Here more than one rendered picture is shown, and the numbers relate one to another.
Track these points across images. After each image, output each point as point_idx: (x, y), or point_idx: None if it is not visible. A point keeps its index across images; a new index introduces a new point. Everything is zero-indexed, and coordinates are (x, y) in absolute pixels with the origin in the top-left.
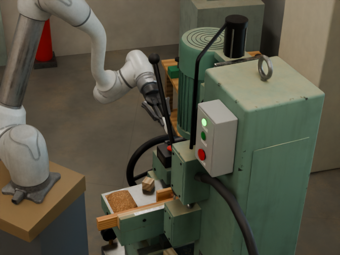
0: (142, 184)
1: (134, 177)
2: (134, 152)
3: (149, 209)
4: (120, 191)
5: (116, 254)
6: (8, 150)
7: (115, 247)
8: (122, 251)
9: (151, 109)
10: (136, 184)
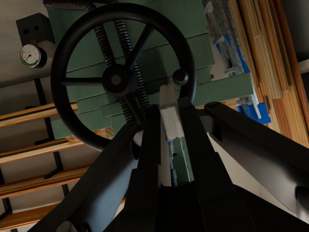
0: (102, 134)
1: (66, 85)
2: (81, 141)
3: (111, 138)
4: (79, 140)
5: (49, 50)
6: None
7: (43, 46)
8: (54, 47)
9: (125, 192)
10: (66, 67)
